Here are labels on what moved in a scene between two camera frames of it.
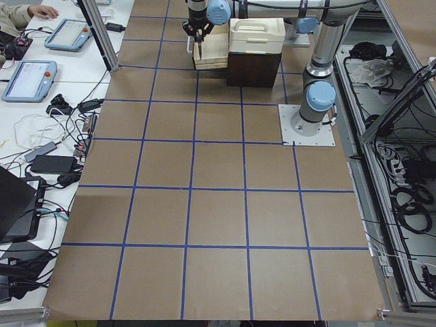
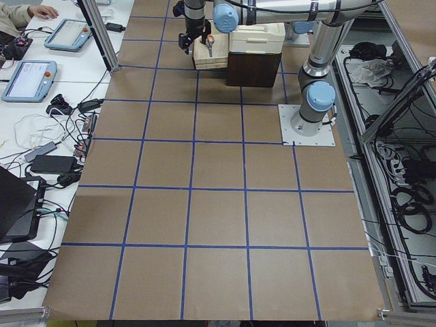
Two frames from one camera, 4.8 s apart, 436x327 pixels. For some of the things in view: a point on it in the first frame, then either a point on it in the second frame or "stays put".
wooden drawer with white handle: (215, 48) stays put
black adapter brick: (57, 164) stays put
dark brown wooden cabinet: (252, 69) stays put
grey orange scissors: (199, 39) → (209, 41)
